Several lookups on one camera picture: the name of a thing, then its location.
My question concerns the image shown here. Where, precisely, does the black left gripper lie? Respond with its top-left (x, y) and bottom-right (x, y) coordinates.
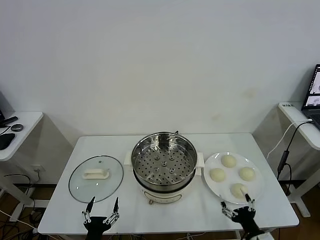
top-left (81, 196), bottom-right (121, 240)

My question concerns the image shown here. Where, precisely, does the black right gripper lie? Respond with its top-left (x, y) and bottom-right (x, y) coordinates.
top-left (219, 188), bottom-right (262, 235)

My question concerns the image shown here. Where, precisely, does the white steamed baozi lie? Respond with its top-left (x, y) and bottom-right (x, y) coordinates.
top-left (220, 154), bottom-right (237, 168)
top-left (239, 166), bottom-right (256, 181)
top-left (209, 167), bottom-right (227, 182)
top-left (230, 183), bottom-right (249, 200)

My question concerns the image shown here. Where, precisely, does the glass lid with cream handle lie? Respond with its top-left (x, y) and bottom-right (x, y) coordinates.
top-left (68, 155), bottom-right (125, 204)

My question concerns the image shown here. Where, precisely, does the stainless steel steamer basket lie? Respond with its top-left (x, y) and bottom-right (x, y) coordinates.
top-left (131, 132), bottom-right (198, 187)

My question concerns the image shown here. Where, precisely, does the white round plate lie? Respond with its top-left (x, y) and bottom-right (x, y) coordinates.
top-left (203, 151), bottom-right (265, 204)

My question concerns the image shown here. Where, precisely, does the cream electric cooking pot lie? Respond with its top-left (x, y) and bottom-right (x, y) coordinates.
top-left (123, 150), bottom-right (205, 206)

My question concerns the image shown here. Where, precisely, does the white side desk with mouse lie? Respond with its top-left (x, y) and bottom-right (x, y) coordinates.
top-left (0, 111), bottom-right (45, 222)

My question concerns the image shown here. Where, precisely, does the white side desk with laptop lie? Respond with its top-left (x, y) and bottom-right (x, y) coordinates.
top-left (278, 101), bottom-right (320, 218)

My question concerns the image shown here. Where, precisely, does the black laptop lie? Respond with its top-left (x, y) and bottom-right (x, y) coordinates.
top-left (301, 63), bottom-right (320, 121)

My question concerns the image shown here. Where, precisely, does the black remote control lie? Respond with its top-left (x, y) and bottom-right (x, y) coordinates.
top-left (0, 116), bottom-right (19, 126)

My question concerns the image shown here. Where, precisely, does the grey monitor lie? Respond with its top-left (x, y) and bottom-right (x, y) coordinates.
top-left (0, 89), bottom-right (15, 121)

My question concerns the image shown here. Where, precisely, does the black cable with adapter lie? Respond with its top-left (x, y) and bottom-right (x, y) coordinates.
top-left (276, 121), bottom-right (313, 198)

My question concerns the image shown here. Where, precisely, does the white wall socket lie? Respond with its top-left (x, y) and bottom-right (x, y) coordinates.
top-left (31, 164), bottom-right (47, 174)

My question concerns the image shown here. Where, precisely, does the black floor cable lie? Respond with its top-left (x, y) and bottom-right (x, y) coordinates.
top-left (3, 173), bottom-right (38, 191)

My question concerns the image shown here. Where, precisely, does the white charging cable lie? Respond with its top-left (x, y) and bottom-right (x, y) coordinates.
top-left (266, 119), bottom-right (313, 160)

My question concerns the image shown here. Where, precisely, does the white floor cable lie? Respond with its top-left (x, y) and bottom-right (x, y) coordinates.
top-left (0, 209), bottom-right (36, 228)

